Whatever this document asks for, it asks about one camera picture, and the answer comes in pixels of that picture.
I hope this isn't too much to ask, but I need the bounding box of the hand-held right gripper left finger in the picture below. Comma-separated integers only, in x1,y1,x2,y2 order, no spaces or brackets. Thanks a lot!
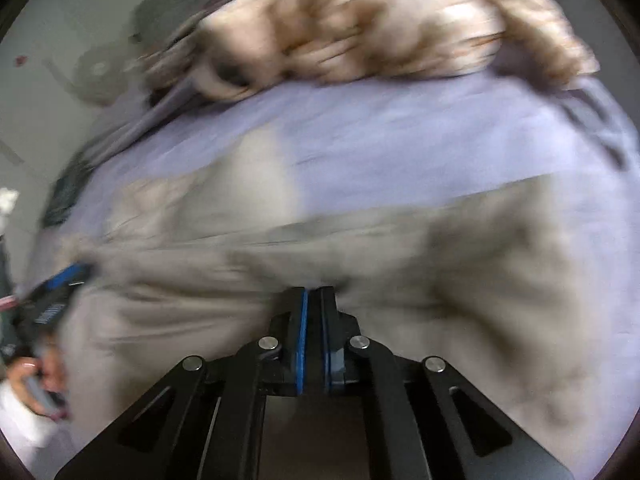
54,287,309,480

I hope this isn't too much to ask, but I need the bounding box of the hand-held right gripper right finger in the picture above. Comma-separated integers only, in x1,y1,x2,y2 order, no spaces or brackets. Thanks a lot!
316,286,576,480

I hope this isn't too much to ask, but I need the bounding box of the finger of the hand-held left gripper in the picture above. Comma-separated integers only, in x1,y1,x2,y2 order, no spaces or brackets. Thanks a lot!
42,262,94,289
27,277,96,307

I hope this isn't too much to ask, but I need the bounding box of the beige puffer jacket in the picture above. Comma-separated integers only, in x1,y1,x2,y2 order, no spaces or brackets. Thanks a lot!
49,132,633,480

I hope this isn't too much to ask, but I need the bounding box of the person's left forearm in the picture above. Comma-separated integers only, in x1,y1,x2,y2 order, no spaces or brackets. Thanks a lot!
0,381,57,467

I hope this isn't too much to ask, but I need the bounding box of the person's left hand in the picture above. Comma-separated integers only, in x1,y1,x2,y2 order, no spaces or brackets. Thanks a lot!
7,344,69,419

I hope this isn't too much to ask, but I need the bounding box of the dark teal folded garment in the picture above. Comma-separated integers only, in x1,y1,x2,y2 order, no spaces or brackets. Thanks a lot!
39,159,97,230

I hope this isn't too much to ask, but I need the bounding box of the grey blanket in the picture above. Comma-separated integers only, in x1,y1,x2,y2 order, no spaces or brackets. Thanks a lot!
75,72,632,172

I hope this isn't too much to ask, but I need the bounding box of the white standing fan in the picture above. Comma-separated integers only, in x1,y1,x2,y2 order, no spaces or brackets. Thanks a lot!
72,42,137,109

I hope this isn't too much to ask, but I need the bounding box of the grey padded headboard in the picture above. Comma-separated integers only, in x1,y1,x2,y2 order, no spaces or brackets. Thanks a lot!
129,0,242,43

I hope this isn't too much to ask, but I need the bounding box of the cream striped fleece robe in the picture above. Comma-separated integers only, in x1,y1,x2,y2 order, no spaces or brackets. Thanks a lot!
144,0,602,104

